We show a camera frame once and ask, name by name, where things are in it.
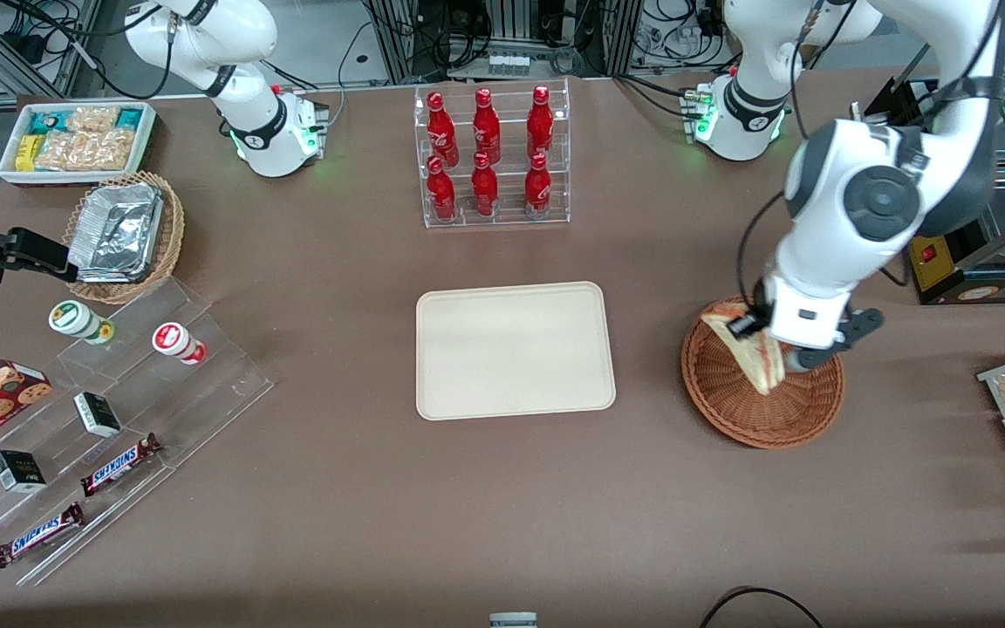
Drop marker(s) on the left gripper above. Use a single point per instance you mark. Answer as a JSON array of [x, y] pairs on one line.
[[744, 325]]

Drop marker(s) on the triangular sandwich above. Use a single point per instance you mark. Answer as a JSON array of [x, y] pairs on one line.
[[751, 358]]

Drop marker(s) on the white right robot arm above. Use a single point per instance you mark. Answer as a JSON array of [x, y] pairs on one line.
[[271, 131]]

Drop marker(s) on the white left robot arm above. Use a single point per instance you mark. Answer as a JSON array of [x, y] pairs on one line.
[[869, 201]]

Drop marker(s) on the brown wicker basket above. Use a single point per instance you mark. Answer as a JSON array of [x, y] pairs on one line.
[[721, 397]]

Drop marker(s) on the aluminium foil tray stack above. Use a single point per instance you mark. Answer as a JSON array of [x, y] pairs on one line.
[[114, 231]]

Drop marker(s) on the light wicker basket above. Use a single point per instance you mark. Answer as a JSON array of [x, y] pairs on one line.
[[173, 231]]

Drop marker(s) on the cream plastic tray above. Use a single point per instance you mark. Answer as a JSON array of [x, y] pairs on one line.
[[516, 349]]

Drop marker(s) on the green lid cup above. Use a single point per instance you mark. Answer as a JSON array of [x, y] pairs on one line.
[[73, 319]]

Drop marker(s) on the yellow snack packet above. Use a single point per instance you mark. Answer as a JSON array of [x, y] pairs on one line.
[[25, 153]]

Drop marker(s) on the black food warmer machine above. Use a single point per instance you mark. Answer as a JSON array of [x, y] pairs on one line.
[[939, 266]]

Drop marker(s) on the small dark green box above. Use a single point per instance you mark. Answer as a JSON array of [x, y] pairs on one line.
[[18, 471], [98, 414]]

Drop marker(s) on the teal snack packet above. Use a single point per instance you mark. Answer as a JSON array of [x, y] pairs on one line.
[[47, 122], [130, 118]]

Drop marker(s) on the clear cracker bag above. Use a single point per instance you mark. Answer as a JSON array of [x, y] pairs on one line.
[[88, 150], [92, 119]]

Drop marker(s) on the red lid cup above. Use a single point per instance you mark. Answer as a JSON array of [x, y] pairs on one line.
[[173, 340]]

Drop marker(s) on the Snickers chocolate bar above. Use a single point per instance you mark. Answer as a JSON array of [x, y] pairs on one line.
[[38, 535], [119, 465]]

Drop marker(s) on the white rectangular snack bin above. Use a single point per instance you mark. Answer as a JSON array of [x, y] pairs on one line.
[[149, 139]]

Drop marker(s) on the clear acrylic stepped display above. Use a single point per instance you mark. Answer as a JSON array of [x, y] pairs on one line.
[[206, 384]]

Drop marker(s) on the red cola bottle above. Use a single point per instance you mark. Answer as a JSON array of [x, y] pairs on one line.
[[441, 131], [484, 187], [486, 126], [537, 187], [540, 122], [440, 192]]

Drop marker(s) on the clear acrylic bottle rack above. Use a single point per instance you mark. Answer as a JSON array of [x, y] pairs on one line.
[[507, 214]]

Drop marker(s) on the white power strip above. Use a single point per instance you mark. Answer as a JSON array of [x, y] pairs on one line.
[[509, 64]]

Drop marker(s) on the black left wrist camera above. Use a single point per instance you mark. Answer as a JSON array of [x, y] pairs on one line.
[[748, 323]]

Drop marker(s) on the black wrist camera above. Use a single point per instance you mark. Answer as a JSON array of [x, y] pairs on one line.
[[748, 323], [27, 249]]

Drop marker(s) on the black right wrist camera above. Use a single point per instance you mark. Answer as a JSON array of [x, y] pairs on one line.
[[27, 249]]

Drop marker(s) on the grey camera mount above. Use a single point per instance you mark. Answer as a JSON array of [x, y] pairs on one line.
[[513, 620]]

